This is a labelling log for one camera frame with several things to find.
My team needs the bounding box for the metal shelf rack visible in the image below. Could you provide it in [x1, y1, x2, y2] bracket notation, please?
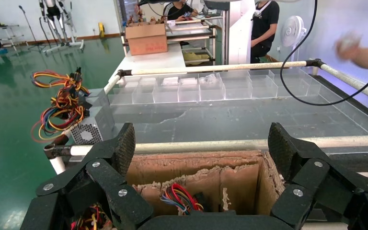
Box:
[167, 18, 219, 67]

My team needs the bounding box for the brown cardboard carton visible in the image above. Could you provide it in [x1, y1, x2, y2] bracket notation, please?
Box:
[125, 23, 169, 57]

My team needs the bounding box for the white machine column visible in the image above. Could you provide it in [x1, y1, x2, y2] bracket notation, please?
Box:
[223, 0, 256, 66]

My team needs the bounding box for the seated person black shirt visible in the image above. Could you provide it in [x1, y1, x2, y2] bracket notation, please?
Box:
[162, 0, 199, 22]

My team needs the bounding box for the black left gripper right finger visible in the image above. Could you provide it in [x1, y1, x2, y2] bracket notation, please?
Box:
[267, 122, 368, 230]

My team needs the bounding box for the black tripod stand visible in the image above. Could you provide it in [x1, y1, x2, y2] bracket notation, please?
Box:
[18, 4, 46, 52]

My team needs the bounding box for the white table leg pipe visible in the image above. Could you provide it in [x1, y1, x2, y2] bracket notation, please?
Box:
[48, 155, 68, 175]

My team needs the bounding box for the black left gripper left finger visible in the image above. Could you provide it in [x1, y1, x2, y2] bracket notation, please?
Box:
[20, 122, 155, 230]

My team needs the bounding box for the yellow object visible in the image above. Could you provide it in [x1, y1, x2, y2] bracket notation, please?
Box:
[183, 51, 211, 66]

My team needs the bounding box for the brown cardboard divider box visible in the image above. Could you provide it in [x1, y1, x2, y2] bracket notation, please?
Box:
[125, 150, 287, 217]

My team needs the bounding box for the clear plastic bag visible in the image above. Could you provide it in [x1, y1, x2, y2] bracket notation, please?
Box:
[199, 73, 222, 85]

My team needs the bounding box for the standing person black shirt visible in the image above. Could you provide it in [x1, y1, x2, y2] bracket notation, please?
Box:
[250, 0, 280, 64]

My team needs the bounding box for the white standing fan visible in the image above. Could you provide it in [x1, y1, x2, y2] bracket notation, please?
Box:
[280, 15, 308, 63]

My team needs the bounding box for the clear acrylic divider tray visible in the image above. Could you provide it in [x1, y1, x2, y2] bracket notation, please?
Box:
[109, 68, 368, 136]

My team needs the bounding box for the humanoid robot on stand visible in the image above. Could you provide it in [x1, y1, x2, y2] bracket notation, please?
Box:
[38, 0, 85, 54]

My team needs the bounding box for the black hanging cable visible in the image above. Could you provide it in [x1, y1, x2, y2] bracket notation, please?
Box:
[278, 0, 368, 107]

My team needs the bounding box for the white work table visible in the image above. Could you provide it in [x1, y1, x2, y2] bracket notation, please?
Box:
[109, 44, 187, 84]

